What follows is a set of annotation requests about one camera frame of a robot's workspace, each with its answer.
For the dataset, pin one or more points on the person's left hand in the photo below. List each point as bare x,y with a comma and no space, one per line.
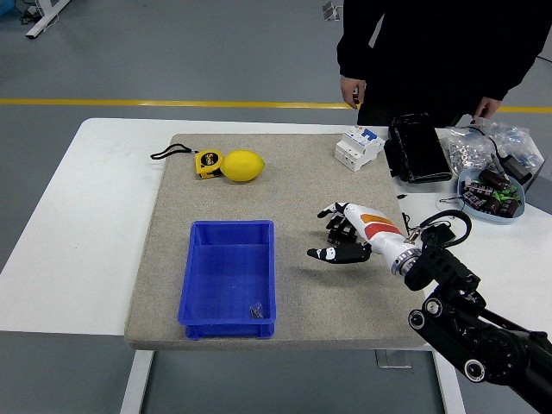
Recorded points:
487,108

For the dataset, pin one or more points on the person's right hand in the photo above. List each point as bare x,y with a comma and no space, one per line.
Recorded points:
351,90

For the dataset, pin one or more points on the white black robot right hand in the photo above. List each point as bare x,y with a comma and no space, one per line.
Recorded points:
379,233

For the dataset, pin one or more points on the person's right forearm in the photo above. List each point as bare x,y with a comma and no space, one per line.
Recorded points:
351,60

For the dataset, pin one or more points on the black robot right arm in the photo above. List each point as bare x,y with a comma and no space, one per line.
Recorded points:
448,267

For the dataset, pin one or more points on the dark brown cylindrical battery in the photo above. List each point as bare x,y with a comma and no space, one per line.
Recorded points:
492,205
474,201
510,208
493,179
478,189

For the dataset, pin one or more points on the blue plastic box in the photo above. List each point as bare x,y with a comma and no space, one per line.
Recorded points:
228,276

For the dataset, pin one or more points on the clear bag of blue parts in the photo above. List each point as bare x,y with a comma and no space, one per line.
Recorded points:
513,136

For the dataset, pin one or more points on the clear bag of metal nuts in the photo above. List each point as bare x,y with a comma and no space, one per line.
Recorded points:
463,151

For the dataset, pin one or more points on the grey pen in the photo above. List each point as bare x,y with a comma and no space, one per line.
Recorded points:
497,164

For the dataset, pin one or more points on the small black device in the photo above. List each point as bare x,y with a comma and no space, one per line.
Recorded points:
440,235

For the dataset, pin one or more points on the white circuit breaker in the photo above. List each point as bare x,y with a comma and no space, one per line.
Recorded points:
355,151

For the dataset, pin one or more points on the black power adapter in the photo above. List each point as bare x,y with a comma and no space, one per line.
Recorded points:
517,168

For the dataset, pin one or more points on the black rectangular case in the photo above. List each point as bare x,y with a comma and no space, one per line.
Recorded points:
418,151

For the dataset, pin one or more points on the person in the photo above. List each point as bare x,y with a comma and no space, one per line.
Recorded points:
431,43

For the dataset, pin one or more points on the grey-brown mat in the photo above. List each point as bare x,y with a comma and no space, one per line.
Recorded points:
302,194

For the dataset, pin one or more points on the green plastic connectors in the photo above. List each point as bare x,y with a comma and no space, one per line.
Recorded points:
504,195

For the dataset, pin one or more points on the light blue bowl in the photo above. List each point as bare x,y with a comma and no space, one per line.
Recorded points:
496,219

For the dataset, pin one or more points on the yellow lemon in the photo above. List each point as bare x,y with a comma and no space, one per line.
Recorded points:
242,165

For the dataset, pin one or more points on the small dark screws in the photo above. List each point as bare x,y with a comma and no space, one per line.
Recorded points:
256,311

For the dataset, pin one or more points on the yellow tape measure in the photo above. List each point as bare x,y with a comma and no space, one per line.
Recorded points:
208,161

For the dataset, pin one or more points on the white table leg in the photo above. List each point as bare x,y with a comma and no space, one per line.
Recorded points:
450,388
136,384

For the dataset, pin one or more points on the white table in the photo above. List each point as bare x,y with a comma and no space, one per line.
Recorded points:
64,215

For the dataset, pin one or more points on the grey metal bracket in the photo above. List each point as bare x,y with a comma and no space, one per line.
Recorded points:
392,360

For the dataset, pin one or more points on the white metal frame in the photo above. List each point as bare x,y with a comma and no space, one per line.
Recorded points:
43,21

